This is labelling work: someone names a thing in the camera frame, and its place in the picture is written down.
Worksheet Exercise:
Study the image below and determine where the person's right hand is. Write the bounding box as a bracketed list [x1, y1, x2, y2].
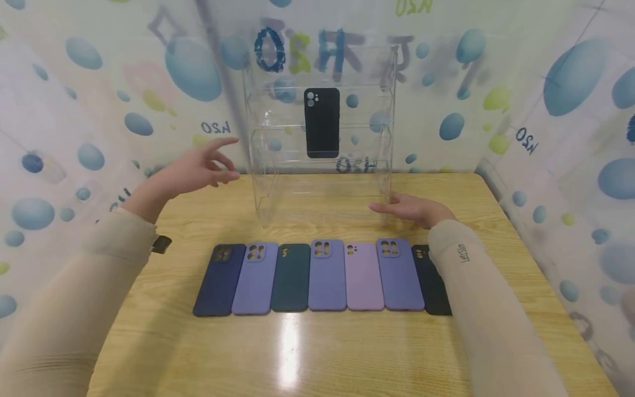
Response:
[368, 191, 458, 230]

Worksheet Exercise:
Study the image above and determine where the person's left hand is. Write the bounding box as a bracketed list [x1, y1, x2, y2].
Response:
[157, 137, 241, 199]

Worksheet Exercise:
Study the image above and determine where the person's right forearm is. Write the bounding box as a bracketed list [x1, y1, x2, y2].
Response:
[427, 219, 571, 397]

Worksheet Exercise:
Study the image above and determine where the person's left forearm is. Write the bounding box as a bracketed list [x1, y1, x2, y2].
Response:
[0, 176, 169, 397]

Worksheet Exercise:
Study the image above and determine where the clear acrylic display rack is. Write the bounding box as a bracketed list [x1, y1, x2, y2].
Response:
[242, 44, 400, 228]

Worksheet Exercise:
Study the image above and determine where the row of phone cases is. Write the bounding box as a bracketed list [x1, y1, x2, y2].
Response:
[192, 237, 453, 318]

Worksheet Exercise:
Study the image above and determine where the black phone case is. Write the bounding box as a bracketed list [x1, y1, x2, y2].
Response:
[303, 87, 341, 159]

